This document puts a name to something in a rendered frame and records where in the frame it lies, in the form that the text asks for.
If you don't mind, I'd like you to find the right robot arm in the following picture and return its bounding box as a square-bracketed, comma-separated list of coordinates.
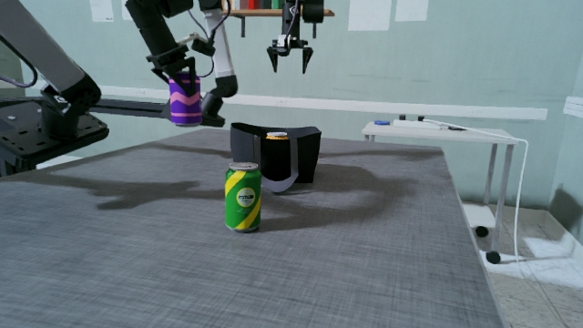
[0, 0, 194, 159]

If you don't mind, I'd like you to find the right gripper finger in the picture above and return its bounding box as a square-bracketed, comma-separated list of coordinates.
[150, 60, 175, 85]
[163, 56, 196, 97]

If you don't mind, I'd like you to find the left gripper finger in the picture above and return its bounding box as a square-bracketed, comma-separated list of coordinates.
[266, 48, 278, 73]
[302, 49, 314, 74]

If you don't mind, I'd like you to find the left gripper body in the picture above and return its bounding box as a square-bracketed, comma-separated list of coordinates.
[272, 20, 312, 49]

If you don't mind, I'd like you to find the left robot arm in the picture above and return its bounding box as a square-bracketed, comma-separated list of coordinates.
[198, 0, 324, 122]

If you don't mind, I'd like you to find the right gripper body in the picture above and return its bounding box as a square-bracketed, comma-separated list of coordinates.
[139, 19, 208, 70]

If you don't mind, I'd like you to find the black tote bag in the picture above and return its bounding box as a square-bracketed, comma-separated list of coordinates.
[230, 122, 322, 193]

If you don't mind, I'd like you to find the purple drink can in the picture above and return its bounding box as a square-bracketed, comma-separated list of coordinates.
[169, 70, 202, 128]

